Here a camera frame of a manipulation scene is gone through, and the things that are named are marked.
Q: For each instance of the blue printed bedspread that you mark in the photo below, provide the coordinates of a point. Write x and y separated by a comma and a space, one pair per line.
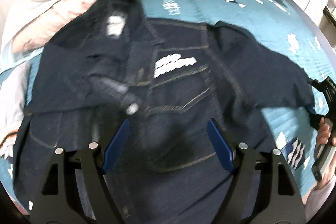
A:
236, 6

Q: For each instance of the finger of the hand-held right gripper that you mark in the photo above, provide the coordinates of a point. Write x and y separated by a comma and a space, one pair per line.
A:
317, 120
326, 86

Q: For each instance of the black object with metal cap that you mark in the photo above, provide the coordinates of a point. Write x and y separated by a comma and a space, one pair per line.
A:
123, 98

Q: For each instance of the dark denim jacket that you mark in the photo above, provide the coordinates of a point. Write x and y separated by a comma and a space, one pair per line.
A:
183, 87

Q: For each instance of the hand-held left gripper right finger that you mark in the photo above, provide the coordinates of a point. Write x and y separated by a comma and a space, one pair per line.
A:
219, 145

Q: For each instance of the person's right forearm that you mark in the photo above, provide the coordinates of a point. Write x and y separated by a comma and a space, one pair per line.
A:
321, 197

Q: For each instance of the person's right hand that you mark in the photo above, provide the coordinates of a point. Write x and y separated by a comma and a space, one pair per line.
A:
324, 134

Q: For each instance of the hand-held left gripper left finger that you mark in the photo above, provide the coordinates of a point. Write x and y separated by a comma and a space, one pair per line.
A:
116, 145

